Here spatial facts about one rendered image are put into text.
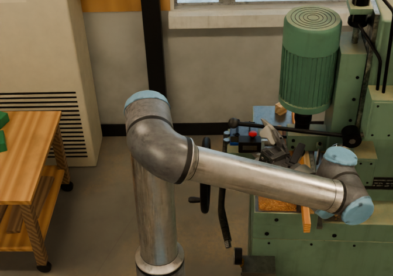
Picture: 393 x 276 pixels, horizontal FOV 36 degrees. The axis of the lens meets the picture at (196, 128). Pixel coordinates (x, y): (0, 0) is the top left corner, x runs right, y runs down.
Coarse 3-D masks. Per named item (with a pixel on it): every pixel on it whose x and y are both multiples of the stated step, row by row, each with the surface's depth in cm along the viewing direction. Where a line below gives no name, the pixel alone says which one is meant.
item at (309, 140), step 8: (312, 128) 209; (320, 128) 209; (288, 136) 207; (296, 136) 206; (304, 136) 206; (312, 136) 206; (320, 136) 206; (288, 144) 209; (296, 144) 208; (312, 144) 208
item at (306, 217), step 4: (292, 112) 233; (292, 116) 233; (292, 120) 232; (300, 160) 210; (304, 208) 192; (308, 208) 192; (304, 212) 191; (308, 212) 190; (304, 216) 189; (308, 216) 189; (304, 220) 188; (308, 220) 188; (304, 224) 187; (308, 224) 187; (304, 228) 188; (308, 228) 188; (304, 232) 189; (308, 232) 189
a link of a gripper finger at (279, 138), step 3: (276, 129) 188; (273, 132) 188; (276, 132) 188; (276, 135) 187; (279, 135) 187; (276, 138) 187; (279, 138) 187; (282, 138) 187; (279, 141) 187; (282, 141) 186; (279, 144) 187; (282, 144) 186; (285, 144) 187; (282, 147) 187; (285, 147) 186
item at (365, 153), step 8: (360, 144) 194; (368, 144) 194; (360, 152) 191; (368, 152) 191; (360, 160) 190; (368, 160) 189; (376, 160) 189; (360, 168) 191; (368, 168) 191; (360, 176) 193; (368, 176) 193; (368, 184) 195
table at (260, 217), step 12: (252, 108) 242; (264, 108) 242; (252, 120) 239; (276, 120) 235; (288, 120) 235; (264, 216) 197; (276, 216) 197; (288, 216) 197; (300, 216) 196; (312, 216) 196
